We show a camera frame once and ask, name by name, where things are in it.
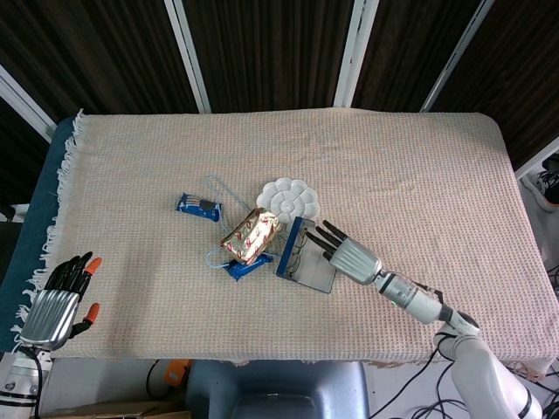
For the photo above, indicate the white flower paint palette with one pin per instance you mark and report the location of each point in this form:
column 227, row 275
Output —
column 288, row 201

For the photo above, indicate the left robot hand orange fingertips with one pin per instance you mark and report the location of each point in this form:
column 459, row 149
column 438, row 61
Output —
column 50, row 320

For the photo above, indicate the blue cookie pack with picture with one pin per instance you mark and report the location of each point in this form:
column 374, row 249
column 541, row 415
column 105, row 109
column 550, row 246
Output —
column 196, row 206

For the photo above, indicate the beige waffle tablecloth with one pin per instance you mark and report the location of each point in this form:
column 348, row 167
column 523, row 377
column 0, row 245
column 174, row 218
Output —
column 393, row 174

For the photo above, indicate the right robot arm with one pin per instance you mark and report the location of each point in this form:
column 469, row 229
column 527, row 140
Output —
column 480, row 371

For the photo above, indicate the plain blue snack pack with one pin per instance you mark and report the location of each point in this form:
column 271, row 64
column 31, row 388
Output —
column 240, row 270

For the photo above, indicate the white frame post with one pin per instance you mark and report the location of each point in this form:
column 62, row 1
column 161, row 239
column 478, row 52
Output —
column 458, row 52
column 539, row 159
column 22, row 102
column 356, row 52
column 188, row 52

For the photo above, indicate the wire-rimmed eyeglasses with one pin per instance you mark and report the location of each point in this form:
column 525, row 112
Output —
column 298, row 249

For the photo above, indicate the grey blue-edged box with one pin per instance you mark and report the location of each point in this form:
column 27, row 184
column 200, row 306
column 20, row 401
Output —
column 316, row 272

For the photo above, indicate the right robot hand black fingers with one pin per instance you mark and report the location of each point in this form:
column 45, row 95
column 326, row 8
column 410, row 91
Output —
column 354, row 262

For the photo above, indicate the black and white sneaker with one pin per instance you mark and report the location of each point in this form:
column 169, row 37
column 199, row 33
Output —
column 546, row 183

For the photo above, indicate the gold foil snack bag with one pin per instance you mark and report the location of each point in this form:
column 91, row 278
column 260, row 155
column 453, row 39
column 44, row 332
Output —
column 251, row 238

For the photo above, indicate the orange device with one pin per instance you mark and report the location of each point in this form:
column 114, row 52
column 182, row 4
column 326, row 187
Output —
column 177, row 375

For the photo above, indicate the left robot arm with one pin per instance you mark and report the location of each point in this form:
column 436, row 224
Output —
column 17, row 384

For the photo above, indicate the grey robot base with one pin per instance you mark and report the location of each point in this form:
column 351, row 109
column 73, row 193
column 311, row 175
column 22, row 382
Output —
column 279, row 388

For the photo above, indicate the blue table pad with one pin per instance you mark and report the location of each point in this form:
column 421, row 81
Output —
column 35, row 218

